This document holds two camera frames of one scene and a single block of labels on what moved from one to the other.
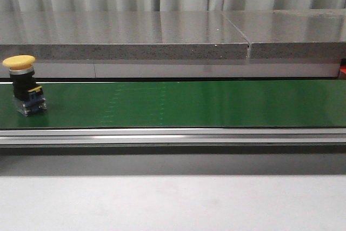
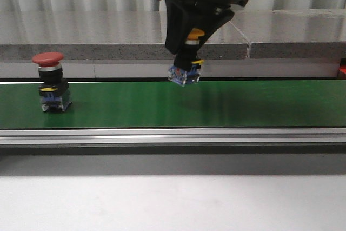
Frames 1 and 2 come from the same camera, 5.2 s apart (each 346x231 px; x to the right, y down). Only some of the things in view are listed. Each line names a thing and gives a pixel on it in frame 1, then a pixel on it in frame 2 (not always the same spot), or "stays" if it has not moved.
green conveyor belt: [181, 104] stays
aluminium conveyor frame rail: [172, 137] stays
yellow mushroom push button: [28, 97] to [186, 66]
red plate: [343, 68] stays
